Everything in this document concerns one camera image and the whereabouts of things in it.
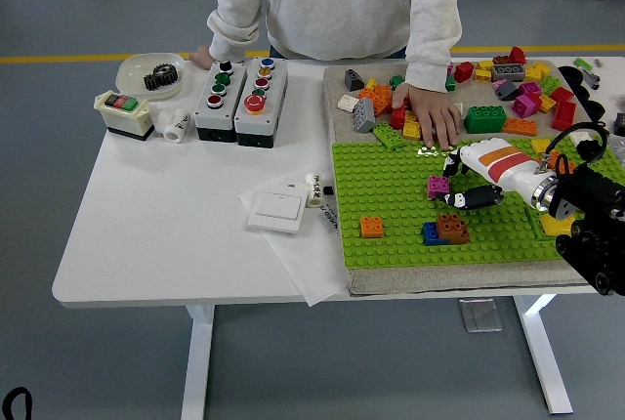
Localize grey emergency-stop control box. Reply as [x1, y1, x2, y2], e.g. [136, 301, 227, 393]
[233, 56, 289, 149]

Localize person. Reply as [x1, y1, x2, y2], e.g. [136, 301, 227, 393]
[203, 0, 473, 62]

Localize cream red-green switch box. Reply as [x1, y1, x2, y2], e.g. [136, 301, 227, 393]
[93, 89, 156, 143]

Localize flat green toy brick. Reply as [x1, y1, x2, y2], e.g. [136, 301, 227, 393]
[371, 123, 411, 150]

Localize white paper sheet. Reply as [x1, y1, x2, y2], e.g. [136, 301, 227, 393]
[237, 173, 349, 308]

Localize green studded baseplate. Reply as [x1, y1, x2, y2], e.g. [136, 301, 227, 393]
[330, 136, 619, 270]

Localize grey four-button control box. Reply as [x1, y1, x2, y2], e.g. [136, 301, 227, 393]
[193, 60, 249, 143]

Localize white plastic bowl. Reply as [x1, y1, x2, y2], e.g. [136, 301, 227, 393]
[115, 52, 188, 102]

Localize metal floor plate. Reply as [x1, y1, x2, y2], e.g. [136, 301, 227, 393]
[457, 297, 504, 334]

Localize black cable loop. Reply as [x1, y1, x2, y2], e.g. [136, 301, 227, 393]
[0, 387, 33, 420]

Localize long orange toy brick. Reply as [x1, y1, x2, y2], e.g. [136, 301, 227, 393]
[502, 117, 539, 138]

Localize large magenta toy brick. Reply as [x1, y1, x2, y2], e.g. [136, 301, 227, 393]
[511, 93, 541, 120]

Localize long grey toy brick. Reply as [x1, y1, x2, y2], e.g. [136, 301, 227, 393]
[490, 63, 528, 83]

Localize small labelled white fitting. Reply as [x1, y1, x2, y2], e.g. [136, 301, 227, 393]
[303, 173, 327, 210]

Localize white pipe tee fitting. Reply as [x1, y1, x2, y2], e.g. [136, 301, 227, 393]
[151, 107, 192, 144]

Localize dark grey toy brick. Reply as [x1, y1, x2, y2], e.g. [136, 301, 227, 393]
[495, 78, 521, 102]

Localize blue toy brick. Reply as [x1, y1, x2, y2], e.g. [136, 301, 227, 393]
[422, 221, 450, 246]

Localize white table leg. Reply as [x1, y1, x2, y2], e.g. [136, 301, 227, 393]
[512, 294, 575, 416]
[180, 305, 216, 420]

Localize person's left hand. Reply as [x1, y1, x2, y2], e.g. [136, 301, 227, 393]
[393, 82, 463, 150]

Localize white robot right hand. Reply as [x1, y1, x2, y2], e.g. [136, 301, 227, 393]
[433, 138, 557, 212]

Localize lime green toy brick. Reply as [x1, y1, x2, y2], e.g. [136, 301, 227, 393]
[538, 74, 563, 97]

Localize white printed label strip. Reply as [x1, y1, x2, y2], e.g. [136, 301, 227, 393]
[317, 204, 342, 234]

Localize white wall switch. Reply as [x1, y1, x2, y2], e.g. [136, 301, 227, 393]
[247, 187, 307, 234]

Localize light grey toy brick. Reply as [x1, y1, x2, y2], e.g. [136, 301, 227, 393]
[352, 97, 378, 135]

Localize small green studded plate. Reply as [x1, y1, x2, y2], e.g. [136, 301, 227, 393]
[525, 202, 563, 241]

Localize yellow sloped toy brick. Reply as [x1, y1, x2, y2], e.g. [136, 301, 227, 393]
[539, 214, 573, 237]

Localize tall red toy brick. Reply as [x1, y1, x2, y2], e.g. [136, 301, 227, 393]
[552, 101, 578, 133]

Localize black metal gear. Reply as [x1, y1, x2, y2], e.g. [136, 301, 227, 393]
[143, 63, 180, 94]

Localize large green toy brick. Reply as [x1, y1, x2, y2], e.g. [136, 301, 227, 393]
[463, 105, 508, 136]

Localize person's right hand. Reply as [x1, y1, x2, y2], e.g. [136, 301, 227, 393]
[188, 46, 216, 70]

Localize black toy brick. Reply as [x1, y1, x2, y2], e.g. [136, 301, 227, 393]
[575, 139, 606, 162]

